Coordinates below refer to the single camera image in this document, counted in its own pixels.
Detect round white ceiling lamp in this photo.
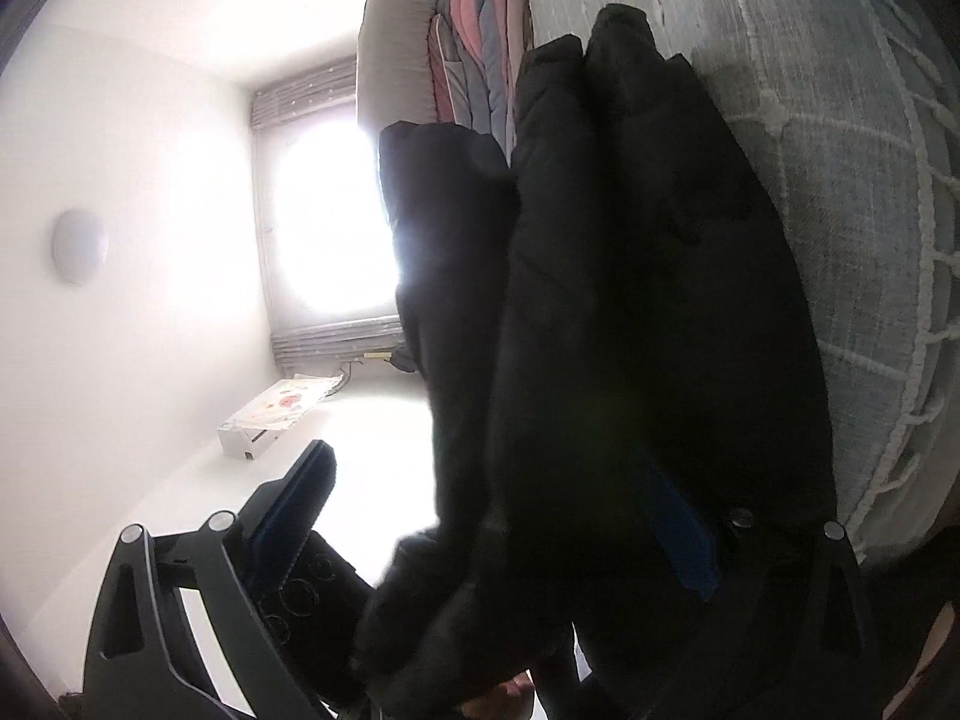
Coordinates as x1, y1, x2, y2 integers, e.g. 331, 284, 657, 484
51, 210, 111, 287

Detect white cardboard box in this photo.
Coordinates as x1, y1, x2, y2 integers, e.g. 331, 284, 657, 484
216, 373, 338, 460

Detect window with patterned curtain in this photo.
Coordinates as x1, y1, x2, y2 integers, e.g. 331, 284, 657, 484
250, 60, 407, 374

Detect grey-beige pillow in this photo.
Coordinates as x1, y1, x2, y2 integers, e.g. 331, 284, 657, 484
355, 0, 452, 137

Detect stack of folded quilts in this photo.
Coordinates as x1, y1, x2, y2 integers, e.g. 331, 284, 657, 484
427, 0, 535, 160

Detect grey quilted bedspread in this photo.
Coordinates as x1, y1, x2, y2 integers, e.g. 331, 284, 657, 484
517, 0, 960, 593

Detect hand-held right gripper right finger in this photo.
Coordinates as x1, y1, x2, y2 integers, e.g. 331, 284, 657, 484
643, 457, 910, 720

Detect black puffer jacket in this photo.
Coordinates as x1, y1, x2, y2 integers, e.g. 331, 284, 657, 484
351, 4, 839, 720

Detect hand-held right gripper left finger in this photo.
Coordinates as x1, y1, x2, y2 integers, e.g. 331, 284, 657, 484
79, 439, 340, 720

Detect person's left hand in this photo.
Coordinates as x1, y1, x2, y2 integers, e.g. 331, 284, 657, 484
460, 678, 536, 720

